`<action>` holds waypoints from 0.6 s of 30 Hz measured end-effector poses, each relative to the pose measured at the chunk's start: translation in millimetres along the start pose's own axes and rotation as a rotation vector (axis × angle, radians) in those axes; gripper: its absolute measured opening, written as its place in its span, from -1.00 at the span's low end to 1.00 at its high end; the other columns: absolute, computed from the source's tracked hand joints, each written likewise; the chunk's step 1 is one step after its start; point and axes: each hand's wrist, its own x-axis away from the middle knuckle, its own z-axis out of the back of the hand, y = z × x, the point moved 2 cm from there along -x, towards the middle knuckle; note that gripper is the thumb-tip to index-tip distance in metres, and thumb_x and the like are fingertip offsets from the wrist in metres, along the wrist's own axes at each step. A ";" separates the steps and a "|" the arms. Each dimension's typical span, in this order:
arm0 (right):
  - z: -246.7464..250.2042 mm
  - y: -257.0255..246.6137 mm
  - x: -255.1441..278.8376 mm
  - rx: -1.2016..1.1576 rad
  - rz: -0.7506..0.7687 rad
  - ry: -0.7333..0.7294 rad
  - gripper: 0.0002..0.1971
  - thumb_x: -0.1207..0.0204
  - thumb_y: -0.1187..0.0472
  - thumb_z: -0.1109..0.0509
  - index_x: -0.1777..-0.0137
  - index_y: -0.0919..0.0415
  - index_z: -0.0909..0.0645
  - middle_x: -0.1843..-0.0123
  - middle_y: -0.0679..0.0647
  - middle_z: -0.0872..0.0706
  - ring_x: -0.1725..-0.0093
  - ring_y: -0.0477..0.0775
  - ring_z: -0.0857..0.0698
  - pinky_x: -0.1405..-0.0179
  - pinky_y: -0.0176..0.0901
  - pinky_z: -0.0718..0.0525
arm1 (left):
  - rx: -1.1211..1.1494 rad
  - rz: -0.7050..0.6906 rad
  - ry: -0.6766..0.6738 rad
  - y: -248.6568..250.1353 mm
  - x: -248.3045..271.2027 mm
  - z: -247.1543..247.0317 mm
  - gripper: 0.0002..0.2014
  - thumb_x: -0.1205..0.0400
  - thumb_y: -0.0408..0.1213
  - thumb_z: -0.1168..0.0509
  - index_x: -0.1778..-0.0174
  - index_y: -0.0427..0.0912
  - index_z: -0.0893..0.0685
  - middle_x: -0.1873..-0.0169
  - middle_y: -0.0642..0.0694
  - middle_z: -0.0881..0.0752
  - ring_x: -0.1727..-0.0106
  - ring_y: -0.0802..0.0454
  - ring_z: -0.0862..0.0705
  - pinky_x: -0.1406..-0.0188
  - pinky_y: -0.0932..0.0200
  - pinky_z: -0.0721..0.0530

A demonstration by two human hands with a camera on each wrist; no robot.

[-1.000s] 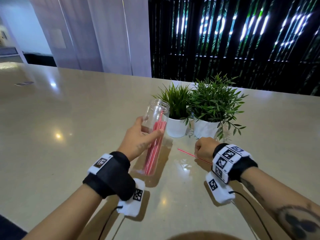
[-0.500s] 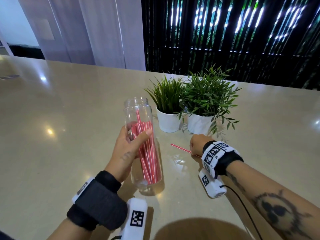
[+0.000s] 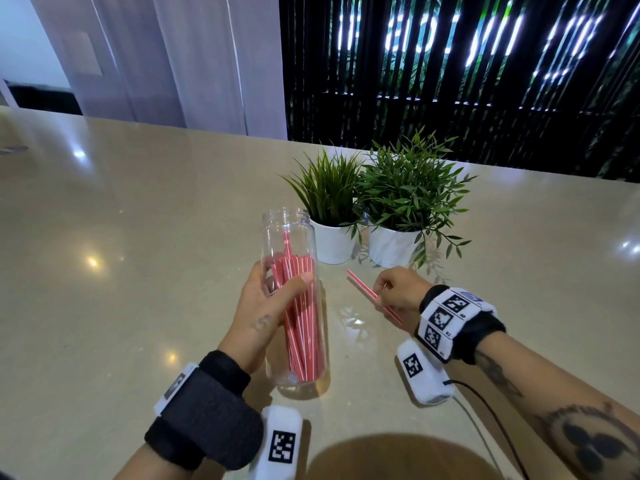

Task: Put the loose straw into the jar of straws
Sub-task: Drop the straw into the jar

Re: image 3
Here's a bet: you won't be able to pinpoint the black right wrist band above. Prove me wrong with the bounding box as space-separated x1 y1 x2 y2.
419 284 507 366

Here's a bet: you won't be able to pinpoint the black cable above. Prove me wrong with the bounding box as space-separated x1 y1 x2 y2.
442 379 532 480

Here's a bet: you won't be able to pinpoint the black vertical blinds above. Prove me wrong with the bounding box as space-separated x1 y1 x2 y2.
278 0 640 184

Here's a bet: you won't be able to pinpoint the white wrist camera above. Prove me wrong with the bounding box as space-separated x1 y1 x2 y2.
396 338 456 406
247 405 304 480

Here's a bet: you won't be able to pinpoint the black left wrist strap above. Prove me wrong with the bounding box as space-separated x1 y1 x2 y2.
144 350 265 471

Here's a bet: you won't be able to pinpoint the person's right forearm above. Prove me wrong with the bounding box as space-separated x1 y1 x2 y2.
472 331 640 480

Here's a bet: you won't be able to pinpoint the bundle of red straws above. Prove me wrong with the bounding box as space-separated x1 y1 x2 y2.
270 230 322 383

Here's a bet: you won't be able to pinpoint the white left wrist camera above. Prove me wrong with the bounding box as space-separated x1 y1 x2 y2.
247 405 304 480

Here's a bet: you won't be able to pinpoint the person's left hand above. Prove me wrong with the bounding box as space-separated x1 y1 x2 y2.
218 261 315 375

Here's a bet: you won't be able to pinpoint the leafy plant in white pot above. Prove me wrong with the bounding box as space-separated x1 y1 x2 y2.
350 127 477 270

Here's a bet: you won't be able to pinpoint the black furniture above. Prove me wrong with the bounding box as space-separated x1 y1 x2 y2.
7 82 84 116

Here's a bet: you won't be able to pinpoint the grass plant in white pot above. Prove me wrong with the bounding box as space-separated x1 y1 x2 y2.
281 147 365 266

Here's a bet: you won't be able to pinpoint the person's right hand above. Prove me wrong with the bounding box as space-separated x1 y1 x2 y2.
372 267 434 336

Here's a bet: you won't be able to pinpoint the clear plastic jar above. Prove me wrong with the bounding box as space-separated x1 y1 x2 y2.
259 208 329 389

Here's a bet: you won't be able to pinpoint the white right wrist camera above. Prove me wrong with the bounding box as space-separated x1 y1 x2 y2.
396 338 456 406

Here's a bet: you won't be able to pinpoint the white curtain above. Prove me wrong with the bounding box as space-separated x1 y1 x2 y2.
27 0 289 141

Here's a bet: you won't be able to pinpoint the white marker tag band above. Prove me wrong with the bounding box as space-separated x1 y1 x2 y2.
415 287 498 364

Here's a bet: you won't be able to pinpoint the person's left forearm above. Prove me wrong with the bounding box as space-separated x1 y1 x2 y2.
113 441 206 480

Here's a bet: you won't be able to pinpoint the red striped drinking straw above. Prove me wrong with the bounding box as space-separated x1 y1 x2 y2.
346 269 405 326

